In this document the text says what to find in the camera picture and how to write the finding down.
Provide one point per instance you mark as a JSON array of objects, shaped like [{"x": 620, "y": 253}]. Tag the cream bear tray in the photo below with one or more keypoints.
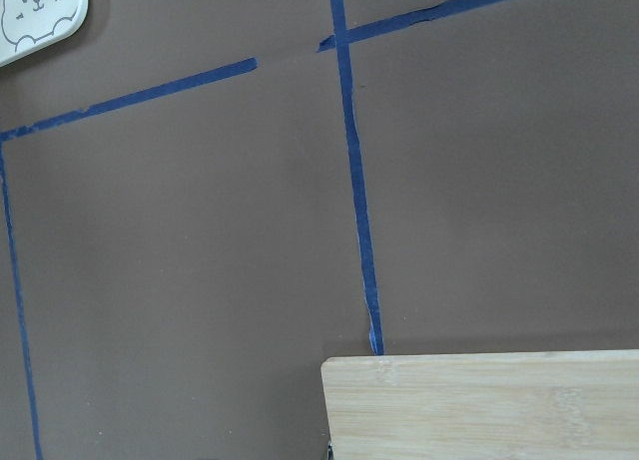
[{"x": 31, "y": 25}]

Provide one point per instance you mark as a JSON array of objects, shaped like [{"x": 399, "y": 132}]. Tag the wooden cutting board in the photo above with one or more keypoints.
[{"x": 525, "y": 405}]

